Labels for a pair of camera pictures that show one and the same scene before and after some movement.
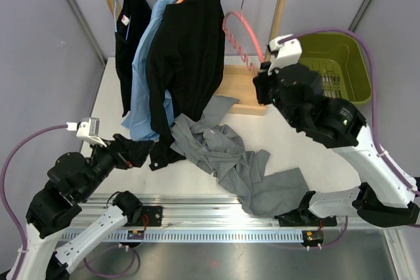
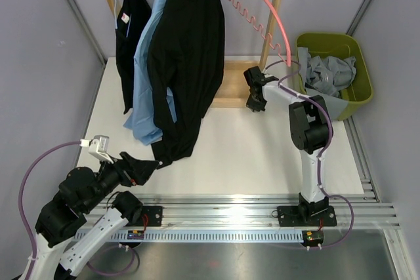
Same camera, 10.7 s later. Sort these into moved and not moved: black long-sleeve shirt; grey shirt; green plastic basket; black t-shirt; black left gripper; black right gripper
Moved: black left gripper; black right gripper; grey shirt
Not moved: black t-shirt; black long-sleeve shirt; green plastic basket
